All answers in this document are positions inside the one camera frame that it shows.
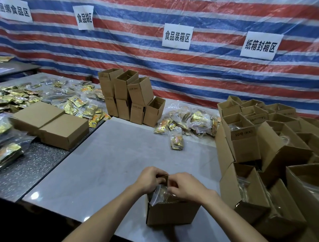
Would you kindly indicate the person's left fingers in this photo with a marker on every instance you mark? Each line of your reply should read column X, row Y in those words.
column 161, row 173

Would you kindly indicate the closed flat cardboard box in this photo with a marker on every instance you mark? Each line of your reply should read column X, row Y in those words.
column 63, row 132
column 35, row 116

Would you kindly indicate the pile of loose yellow packets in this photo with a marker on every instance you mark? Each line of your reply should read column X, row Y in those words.
column 17, row 97

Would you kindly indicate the white paper sign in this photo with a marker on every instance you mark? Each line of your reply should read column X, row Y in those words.
column 261, row 45
column 15, row 10
column 83, row 17
column 177, row 36

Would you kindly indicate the clear bag of yellow packets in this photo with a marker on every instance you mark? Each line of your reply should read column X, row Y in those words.
column 11, row 152
column 177, row 142
column 4, row 126

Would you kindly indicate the person's left forearm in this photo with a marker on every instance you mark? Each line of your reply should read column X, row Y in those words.
column 107, row 217

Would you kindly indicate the stack of open cardboard boxes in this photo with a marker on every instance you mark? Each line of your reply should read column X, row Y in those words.
column 133, row 96

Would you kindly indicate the pile of bagged snack packets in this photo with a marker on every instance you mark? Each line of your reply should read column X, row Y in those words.
column 74, row 102
column 192, row 121

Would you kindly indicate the person's left hand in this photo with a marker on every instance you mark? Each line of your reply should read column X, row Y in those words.
column 147, row 178

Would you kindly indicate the red blue striped tarpaulin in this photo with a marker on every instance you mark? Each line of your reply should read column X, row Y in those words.
column 174, row 64

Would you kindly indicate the person's right hand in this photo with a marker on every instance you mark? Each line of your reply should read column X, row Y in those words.
column 190, row 187

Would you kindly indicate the pile of filled cardboard boxes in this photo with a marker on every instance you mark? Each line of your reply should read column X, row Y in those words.
column 269, row 159

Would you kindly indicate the person's right forearm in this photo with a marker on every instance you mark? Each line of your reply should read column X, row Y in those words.
column 229, row 222

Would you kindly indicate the person's right fingers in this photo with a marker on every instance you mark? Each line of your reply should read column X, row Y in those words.
column 174, row 183

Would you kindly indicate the small brown cardboard box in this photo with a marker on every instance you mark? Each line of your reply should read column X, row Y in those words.
column 172, row 212

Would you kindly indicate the single yellow snack packet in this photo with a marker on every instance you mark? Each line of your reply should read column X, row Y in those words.
column 5, row 58

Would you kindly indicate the clear plastic zip bag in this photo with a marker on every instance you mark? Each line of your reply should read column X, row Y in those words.
column 159, row 193

